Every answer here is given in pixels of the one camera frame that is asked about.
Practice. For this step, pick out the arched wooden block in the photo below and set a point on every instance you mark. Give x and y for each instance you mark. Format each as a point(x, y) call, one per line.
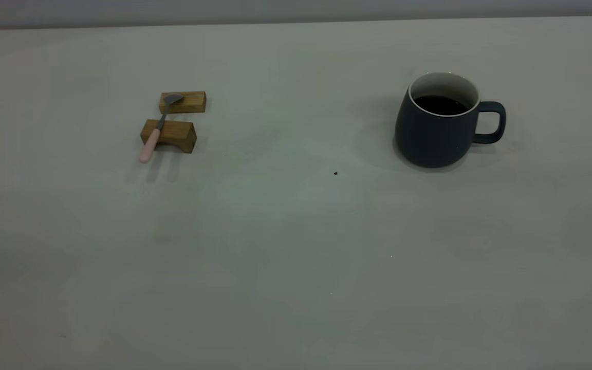
point(178, 136)

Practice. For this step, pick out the black coffee liquid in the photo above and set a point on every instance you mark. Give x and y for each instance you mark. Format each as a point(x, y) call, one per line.
point(440, 105)

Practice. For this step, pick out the flat wooden block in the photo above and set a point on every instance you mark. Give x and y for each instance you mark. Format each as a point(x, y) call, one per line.
point(193, 103)

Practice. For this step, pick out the dark grey ceramic mug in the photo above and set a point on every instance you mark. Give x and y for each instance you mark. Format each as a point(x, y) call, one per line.
point(429, 141)

